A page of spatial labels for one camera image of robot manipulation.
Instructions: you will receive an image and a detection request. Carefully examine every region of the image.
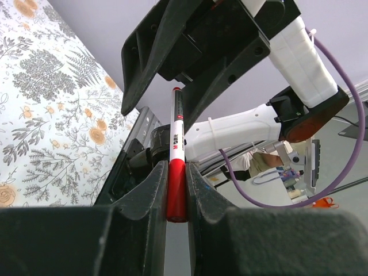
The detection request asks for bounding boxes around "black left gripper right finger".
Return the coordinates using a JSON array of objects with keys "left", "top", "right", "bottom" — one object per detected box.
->
[{"left": 186, "top": 163, "right": 367, "bottom": 275}]

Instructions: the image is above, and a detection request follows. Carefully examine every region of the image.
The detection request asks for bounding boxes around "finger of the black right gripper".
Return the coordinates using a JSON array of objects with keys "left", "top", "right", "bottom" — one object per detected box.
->
[
  {"left": 182, "top": 31, "right": 270, "bottom": 133},
  {"left": 121, "top": 1, "right": 201, "bottom": 116}
]

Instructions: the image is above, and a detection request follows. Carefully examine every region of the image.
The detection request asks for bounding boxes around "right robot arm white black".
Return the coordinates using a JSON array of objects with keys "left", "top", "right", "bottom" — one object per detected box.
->
[{"left": 121, "top": 1, "right": 348, "bottom": 161}]

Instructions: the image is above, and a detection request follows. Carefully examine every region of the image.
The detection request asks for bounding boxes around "white red whiteboard marker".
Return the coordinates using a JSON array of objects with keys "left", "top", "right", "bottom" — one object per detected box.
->
[{"left": 170, "top": 87, "right": 185, "bottom": 164}]

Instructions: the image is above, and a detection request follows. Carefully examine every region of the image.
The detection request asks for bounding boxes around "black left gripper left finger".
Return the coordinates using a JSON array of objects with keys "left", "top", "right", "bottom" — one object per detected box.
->
[{"left": 1, "top": 162, "right": 168, "bottom": 275}]

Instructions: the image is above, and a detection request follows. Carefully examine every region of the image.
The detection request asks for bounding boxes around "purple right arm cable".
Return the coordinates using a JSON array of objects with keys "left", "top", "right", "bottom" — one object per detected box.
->
[{"left": 218, "top": 27, "right": 366, "bottom": 209}]

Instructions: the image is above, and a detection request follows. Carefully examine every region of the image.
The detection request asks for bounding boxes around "red marker cap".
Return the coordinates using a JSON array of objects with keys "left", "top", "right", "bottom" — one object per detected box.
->
[{"left": 166, "top": 159, "right": 187, "bottom": 223}]

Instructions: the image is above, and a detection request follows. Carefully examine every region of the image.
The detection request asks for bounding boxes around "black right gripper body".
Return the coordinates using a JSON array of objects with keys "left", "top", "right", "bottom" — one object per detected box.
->
[{"left": 174, "top": 1, "right": 301, "bottom": 85}]

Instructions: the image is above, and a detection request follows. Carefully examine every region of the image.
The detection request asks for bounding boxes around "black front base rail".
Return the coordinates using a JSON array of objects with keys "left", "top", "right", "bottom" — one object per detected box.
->
[{"left": 91, "top": 106, "right": 173, "bottom": 208}]

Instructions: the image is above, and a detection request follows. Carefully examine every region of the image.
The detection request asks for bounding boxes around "floral patterned table mat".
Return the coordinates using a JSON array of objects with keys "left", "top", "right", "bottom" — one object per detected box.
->
[{"left": 1, "top": 1, "right": 139, "bottom": 208}]

